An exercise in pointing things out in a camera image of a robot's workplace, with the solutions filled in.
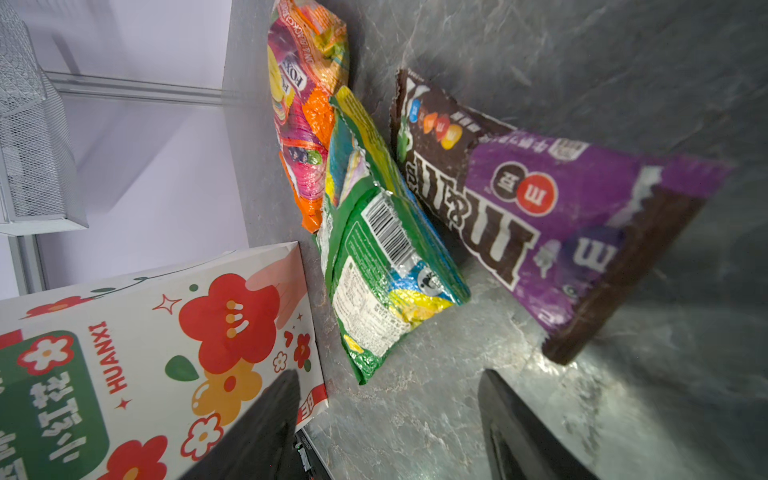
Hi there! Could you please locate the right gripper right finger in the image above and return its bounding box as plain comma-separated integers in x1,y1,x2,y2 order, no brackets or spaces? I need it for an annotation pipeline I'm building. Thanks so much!
478,369,596,479

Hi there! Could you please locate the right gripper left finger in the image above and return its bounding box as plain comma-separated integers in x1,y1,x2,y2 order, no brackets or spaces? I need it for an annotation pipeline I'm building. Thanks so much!
181,370,306,480

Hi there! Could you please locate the white floral paper bag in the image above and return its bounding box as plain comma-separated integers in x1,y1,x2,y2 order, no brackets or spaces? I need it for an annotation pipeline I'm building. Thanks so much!
1,242,328,479

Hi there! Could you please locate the green candy bag back side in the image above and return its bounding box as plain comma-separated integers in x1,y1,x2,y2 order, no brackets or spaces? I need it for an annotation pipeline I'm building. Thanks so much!
316,86,471,385

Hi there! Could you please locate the purple M&M's packet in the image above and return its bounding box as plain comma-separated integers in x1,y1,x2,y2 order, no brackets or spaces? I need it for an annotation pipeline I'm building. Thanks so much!
390,69,731,365

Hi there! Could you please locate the orange Fox's fruits candy bag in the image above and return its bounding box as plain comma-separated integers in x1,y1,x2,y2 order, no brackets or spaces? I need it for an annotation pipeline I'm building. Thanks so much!
267,0,350,233

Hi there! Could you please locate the white mesh box basket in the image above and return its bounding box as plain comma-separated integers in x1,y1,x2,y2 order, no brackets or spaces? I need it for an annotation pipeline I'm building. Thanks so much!
1,1,88,237

